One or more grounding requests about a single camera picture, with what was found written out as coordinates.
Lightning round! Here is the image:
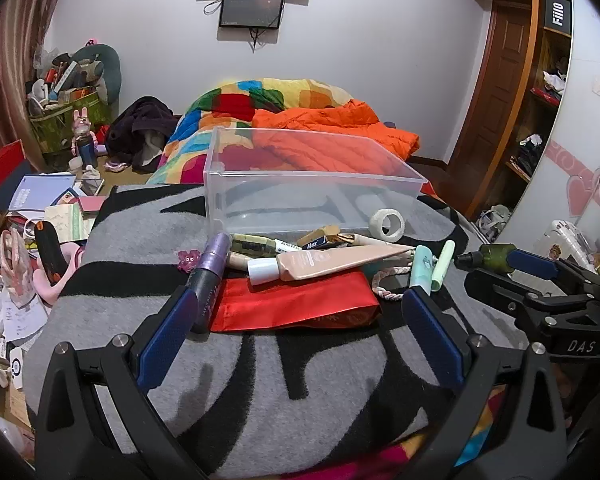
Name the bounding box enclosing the red foil packet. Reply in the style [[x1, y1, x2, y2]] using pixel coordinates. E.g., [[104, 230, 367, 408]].
[[210, 270, 382, 333]]

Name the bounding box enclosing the beige cosmetic tube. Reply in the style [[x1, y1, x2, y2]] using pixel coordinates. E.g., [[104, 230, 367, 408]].
[[247, 245, 416, 286]]

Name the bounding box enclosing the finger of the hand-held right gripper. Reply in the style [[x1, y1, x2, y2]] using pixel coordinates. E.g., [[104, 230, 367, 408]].
[[507, 247, 600, 306], [464, 267, 566, 321]]

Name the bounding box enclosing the purple spray bottle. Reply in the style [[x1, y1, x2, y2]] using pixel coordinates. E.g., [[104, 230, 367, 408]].
[[190, 233, 232, 333]]

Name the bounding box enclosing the striped curtain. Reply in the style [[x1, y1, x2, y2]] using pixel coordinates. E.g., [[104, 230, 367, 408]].
[[0, 0, 76, 166]]

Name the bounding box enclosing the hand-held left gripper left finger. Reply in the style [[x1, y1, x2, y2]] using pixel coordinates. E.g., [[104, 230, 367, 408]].
[[37, 285, 216, 480]]

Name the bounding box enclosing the white printed bag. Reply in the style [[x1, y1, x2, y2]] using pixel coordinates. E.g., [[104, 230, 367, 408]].
[[544, 219, 598, 263]]

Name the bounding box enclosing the white sneaker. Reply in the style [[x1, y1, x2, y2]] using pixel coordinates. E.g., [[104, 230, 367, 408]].
[[476, 204, 512, 242]]

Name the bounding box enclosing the pink braided cord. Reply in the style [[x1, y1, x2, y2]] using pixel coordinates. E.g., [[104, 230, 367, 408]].
[[370, 257, 423, 302]]

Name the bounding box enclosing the small wall screen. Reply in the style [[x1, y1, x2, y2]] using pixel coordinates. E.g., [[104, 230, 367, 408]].
[[218, 0, 286, 29]]

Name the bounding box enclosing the dark clothing pile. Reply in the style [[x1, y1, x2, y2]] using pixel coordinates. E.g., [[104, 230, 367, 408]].
[[105, 96, 182, 172]]

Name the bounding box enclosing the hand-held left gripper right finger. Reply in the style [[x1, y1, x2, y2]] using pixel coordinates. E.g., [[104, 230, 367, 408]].
[[380, 287, 568, 480]]

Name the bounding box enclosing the white tape roll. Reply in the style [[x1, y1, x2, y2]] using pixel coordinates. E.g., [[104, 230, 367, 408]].
[[370, 208, 406, 238]]

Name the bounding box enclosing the black printed box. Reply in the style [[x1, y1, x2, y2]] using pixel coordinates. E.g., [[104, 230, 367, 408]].
[[545, 0, 572, 37]]

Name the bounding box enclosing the green storage box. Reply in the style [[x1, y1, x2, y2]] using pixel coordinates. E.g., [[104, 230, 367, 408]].
[[29, 89, 113, 155]]

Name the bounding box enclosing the colourful patchwork quilt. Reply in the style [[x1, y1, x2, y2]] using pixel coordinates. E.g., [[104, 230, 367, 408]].
[[147, 78, 436, 196]]

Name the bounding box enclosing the white wardrobe door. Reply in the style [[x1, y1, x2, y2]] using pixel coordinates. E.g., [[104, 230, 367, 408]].
[[495, 0, 600, 261]]

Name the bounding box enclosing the mint green tube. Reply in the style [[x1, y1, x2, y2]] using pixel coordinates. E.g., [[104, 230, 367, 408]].
[[410, 246, 434, 293]]

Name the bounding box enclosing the grey black blanket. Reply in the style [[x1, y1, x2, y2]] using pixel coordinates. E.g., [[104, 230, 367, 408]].
[[22, 184, 531, 468]]

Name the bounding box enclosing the wooden door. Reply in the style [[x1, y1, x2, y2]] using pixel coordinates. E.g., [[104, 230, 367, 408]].
[[452, 2, 533, 208]]

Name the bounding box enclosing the small purple toy figure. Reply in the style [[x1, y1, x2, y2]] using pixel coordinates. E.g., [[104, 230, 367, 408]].
[[177, 250, 202, 274]]

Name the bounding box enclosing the pink rabbit toy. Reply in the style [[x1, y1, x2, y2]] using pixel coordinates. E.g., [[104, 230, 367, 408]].
[[70, 108, 99, 157]]

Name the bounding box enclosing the black oblong object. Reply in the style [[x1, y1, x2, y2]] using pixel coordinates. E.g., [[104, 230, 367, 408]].
[[34, 220, 65, 288]]

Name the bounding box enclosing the red box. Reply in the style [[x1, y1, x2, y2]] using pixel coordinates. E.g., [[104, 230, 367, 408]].
[[0, 140, 27, 197]]

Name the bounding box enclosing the green neck pillow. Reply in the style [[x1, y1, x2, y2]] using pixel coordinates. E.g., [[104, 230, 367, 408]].
[[72, 44, 122, 105]]

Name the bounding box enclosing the dark green bottle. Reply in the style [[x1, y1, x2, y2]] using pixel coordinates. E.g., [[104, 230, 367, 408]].
[[455, 242, 518, 276]]

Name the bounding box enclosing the orange down jacket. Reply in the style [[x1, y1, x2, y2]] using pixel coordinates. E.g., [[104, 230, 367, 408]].
[[252, 100, 421, 162]]

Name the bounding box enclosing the small tan blue box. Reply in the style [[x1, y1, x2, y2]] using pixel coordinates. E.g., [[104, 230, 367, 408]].
[[297, 225, 356, 251]]

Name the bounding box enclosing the clear plastic storage box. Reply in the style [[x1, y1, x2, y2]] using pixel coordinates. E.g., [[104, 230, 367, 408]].
[[203, 126, 428, 242]]

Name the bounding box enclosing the light green slim tube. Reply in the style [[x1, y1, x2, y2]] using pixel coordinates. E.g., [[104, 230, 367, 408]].
[[430, 240, 456, 291]]

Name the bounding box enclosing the wooden shelf unit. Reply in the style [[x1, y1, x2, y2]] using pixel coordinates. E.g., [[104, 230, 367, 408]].
[[500, 0, 578, 183]]

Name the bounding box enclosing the blue white notebook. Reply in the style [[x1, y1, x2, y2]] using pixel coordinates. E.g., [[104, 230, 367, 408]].
[[7, 174, 77, 213]]

